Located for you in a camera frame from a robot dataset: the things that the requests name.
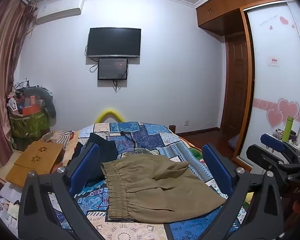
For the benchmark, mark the white wall socket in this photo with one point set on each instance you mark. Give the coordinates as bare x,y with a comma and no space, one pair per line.
186,123

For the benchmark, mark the yellow foam arch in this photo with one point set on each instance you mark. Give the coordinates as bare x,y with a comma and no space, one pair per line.
110,116

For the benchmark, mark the striped cloth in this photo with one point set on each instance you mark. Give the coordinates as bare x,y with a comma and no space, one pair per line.
57,137

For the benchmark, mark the pink wardrobe sticker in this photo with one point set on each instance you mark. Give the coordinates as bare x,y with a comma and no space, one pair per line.
274,61

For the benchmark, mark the purple bag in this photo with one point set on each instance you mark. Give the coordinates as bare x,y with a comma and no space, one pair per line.
233,141

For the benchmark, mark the khaki pants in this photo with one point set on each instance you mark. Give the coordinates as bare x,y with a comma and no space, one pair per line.
155,187

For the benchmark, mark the black wall television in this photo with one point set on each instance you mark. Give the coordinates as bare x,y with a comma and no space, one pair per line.
114,42

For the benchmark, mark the green fabric basket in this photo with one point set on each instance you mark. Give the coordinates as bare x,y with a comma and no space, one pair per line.
27,127

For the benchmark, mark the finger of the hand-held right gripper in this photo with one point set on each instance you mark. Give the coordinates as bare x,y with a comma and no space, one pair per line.
261,156
273,142

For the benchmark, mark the wooden lap desk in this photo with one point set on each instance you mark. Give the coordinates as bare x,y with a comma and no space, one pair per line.
32,162

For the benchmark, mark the blue patchwork blanket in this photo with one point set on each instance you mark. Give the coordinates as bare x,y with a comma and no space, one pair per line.
150,135

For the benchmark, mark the dark navy garment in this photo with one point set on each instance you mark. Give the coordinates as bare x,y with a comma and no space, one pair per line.
102,150

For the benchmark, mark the striped pink curtain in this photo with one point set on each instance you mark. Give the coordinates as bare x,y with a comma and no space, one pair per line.
2,67

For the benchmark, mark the green bottle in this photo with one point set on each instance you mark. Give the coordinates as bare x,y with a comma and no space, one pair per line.
288,128

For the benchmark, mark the white heart-print wardrobe door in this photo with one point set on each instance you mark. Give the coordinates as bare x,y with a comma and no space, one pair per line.
277,80

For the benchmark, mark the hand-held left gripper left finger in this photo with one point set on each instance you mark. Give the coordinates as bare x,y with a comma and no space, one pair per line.
88,160

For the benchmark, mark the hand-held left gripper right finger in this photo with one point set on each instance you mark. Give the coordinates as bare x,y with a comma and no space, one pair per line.
216,162

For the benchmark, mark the small black wall monitor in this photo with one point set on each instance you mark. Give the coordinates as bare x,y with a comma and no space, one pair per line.
112,69

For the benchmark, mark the grey plush toy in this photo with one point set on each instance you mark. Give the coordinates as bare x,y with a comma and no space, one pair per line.
46,98

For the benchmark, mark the pile of papers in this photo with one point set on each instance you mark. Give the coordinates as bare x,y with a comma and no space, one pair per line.
7,205

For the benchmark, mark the orange box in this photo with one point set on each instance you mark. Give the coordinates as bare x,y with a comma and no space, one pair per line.
30,109

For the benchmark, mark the white air conditioner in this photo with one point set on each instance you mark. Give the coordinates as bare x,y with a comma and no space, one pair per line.
58,8

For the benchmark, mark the wooden overhead cabinet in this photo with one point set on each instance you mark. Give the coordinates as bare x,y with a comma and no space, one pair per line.
222,7

